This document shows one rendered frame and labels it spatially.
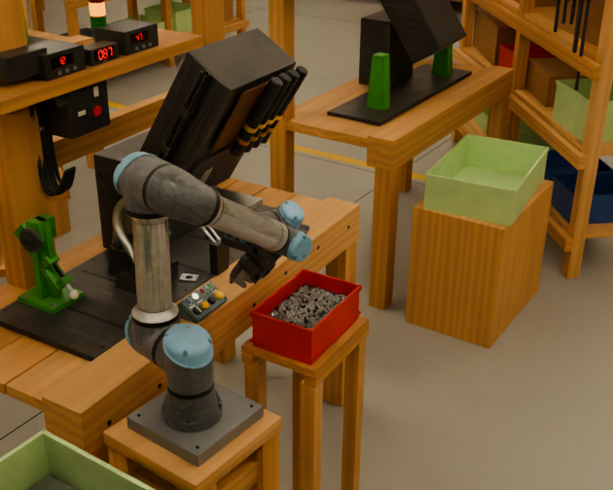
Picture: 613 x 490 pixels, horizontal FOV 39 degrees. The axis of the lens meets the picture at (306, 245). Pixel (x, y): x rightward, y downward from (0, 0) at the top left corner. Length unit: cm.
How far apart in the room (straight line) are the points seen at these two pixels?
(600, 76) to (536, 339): 130
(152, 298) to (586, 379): 241
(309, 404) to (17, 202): 107
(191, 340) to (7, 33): 106
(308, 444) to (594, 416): 154
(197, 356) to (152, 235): 30
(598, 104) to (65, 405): 307
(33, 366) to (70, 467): 48
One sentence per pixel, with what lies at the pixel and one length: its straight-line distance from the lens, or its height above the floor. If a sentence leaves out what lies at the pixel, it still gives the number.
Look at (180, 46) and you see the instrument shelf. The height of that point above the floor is 153.
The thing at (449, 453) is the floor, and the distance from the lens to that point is 352.
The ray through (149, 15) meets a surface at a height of 42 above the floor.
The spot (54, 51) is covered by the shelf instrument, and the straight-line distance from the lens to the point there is 265.
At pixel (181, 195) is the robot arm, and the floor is 149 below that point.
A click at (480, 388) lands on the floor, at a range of 388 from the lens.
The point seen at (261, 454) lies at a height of 77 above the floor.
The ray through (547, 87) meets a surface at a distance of 518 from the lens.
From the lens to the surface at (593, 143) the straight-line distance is 455.
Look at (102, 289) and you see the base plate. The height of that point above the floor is 90.
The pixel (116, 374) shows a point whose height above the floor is 90.
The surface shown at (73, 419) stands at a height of 87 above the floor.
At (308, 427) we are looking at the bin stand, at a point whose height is 59.
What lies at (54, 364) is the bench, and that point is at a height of 88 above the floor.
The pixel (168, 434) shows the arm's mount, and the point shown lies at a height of 88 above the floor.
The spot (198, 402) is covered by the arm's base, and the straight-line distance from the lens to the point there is 214.
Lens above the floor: 224
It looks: 27 degrees down
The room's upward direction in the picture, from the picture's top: 1 degrees clockwise
